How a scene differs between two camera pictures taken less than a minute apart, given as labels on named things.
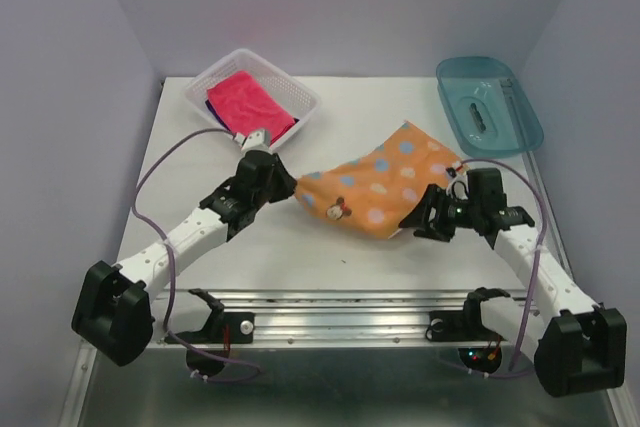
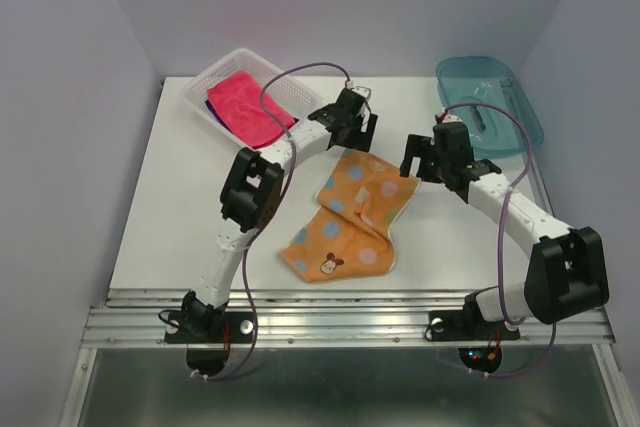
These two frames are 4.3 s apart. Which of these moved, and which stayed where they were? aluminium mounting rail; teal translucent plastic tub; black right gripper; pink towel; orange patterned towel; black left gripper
Moved: black left gripper; orange patterned towel; black right gripper
Stayed: teal translucent plastic tub; aluminium mounting rail; pink towel
